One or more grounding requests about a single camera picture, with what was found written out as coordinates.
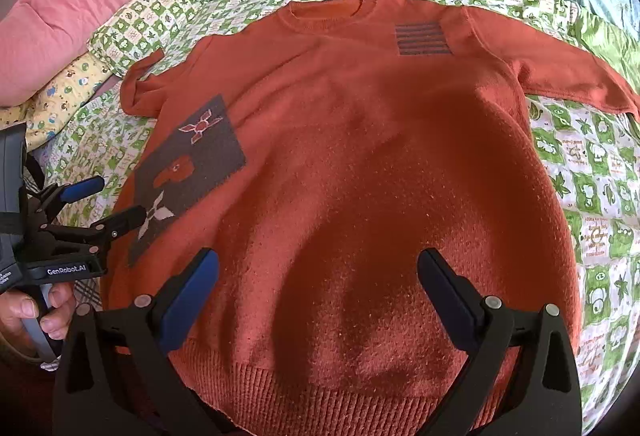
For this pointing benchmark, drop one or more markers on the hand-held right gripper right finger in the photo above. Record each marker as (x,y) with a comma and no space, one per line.
(450,296)

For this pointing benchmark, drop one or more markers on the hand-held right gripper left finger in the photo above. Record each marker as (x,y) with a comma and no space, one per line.
(187,301)

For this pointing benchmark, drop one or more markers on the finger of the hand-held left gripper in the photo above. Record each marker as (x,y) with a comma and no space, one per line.
(85,187)
(125,220)

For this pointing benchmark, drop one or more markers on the orange knit sweater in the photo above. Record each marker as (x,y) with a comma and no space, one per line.
(350,166)

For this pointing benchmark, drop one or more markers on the person's left hand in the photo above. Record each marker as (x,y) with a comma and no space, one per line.
(60,311)

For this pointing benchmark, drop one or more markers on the yellow cartoon pillow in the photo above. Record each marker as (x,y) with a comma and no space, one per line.
(65,86)

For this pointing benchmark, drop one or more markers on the green checkered bedsheet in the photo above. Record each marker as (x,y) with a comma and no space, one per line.
(590,196)

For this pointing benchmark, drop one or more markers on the pink quilt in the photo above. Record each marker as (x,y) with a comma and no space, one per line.
(65,16)

